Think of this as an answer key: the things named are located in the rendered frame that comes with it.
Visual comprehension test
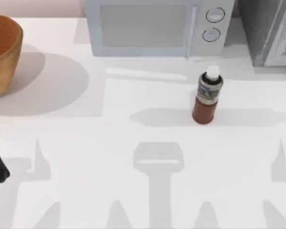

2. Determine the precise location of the brown bottle with white cap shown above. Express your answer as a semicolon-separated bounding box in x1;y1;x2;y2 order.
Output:
192;65;224;125

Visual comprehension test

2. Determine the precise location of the pale microwave oven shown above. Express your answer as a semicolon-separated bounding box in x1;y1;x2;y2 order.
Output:
83;0;236;60

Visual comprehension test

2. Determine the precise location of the round microwave knob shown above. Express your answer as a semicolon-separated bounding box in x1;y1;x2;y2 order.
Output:
205;7;226;23
202;27;221;43

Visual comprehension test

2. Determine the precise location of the wooden basket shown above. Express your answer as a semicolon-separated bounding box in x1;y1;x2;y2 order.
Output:
0;13;23;97

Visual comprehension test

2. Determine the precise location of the grey cabinet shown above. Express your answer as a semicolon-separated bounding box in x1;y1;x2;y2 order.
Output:
237;0;286;68

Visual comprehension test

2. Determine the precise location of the microwave door handle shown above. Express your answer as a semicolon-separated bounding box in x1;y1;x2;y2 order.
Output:
185;6;198;60

